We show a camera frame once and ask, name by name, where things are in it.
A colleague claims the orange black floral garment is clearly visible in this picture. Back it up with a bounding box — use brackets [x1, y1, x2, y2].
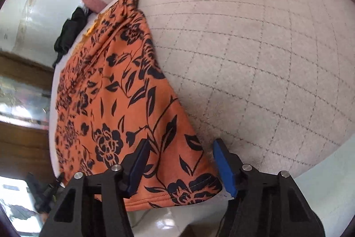
[55, 0, 222, 211]

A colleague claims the black tripod stand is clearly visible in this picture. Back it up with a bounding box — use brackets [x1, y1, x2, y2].
[25, 173, 64, 213]

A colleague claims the stained glass wooden door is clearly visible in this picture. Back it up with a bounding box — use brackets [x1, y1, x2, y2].
[1, 51, 54, 182]

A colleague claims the black garment on bed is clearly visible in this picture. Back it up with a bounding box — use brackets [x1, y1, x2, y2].
[52, 7, 93, 68]

